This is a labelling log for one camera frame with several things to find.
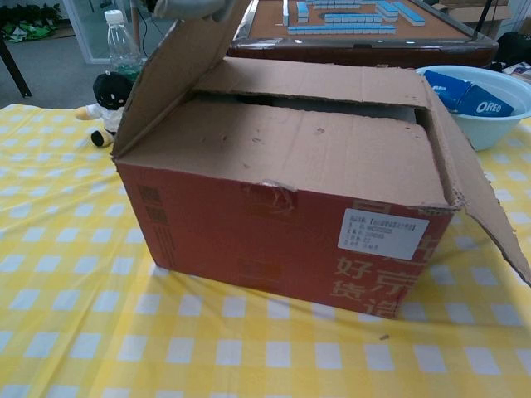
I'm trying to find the green black bag pile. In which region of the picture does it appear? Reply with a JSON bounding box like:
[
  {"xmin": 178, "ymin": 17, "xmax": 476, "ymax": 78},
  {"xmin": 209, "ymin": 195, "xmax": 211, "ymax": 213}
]
[{"xmin": 0, "ymin": 3, "xmax": 63, "ymax": 43}]

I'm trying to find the red cardboard box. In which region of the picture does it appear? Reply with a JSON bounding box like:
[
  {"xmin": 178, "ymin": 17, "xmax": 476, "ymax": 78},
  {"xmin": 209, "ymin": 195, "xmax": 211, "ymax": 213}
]
[{"xmin": 110, "ymin": 0, "xmax": 531, "ymax": 323}]

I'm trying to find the clear plastic water bottle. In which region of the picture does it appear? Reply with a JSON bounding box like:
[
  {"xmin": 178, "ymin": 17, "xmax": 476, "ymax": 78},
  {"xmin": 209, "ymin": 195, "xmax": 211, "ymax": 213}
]
[{"xmin": 103, "ymin": 9, "xmax": 145, "ymax": 84}]

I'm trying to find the light blue plastic basin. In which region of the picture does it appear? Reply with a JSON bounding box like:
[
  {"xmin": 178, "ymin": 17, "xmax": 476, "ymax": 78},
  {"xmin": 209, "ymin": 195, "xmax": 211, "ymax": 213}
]
[{"xmin": 414, "ymin": 65, "xmax": 531, "ymax": 152}]

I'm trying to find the blue Oreo package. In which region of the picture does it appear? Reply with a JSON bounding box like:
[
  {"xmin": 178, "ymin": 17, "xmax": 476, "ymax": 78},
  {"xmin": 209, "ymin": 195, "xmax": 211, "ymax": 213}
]
[{"xmin": 422, "ymin": 69, "xmax": 515, "ymax": 118}]

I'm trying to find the wooden pole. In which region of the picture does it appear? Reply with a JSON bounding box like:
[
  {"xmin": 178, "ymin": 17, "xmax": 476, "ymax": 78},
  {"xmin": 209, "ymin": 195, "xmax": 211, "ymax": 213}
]
[{"xmin": 129, "ymin": 0, "xmax": 140, "ymax": 53}]

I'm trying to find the thin black pole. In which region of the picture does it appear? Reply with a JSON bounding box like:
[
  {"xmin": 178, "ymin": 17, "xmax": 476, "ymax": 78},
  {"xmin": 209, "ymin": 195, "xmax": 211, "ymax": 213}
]
[{"xmin": 471, "ymin": 0, "xmax": 491, "ymax": 42}]

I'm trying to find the black headed plush doll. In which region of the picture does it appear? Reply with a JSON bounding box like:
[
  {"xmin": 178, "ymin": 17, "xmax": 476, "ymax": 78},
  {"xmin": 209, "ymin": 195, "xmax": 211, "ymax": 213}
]
[{"xmin": 75, "ymin": 70, "xmax": 137, "ymax": 148}]

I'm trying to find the yellow white checkered tablecloth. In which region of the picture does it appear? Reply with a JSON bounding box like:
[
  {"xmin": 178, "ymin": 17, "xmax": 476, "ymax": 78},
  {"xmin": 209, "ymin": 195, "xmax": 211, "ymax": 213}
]
[{"xmin": 0, "ymin": 103, "xmax": 531, "ymax": 398}]

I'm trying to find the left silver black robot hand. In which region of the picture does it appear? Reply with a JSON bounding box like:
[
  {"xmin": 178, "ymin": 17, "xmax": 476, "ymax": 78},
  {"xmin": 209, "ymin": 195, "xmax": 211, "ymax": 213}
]
[{"xmin": 153, "ymin": 0, "xmax": 236, "ymax": 22}]

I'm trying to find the black table leg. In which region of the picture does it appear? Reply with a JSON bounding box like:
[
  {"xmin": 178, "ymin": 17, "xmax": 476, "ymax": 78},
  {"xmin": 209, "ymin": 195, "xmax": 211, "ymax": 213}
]
[{"xmin": 0, "ymin": 39, "xmax": 33, "ymax": 99}]

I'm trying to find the brown mahjong table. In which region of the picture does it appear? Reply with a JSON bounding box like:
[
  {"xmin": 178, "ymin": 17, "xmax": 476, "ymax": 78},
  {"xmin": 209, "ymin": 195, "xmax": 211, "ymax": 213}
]
[{"xmin": 227, "ymin": 0, "xmax": 499, "ymax": 70}]

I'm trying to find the mahjong tile row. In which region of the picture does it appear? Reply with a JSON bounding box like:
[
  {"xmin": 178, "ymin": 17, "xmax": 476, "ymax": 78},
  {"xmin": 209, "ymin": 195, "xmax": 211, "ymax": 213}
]
[
  {"xmin": 306, "ymin": 0, "xmax": 374, "ymax": 12},
  {"xmin": 283, "ymin": 0, "xmax": 311, "ymax": 24},
  {"xmin": 288, "ymin": 24, "xmax": 397, "ymax": 36},
  {"xmin": 375, "ymin": 0, "xmax": 427, "ymax": 23},
  {"xmin": 323, "ymin": 12, "xmax": 385, "ymax": 24}
]

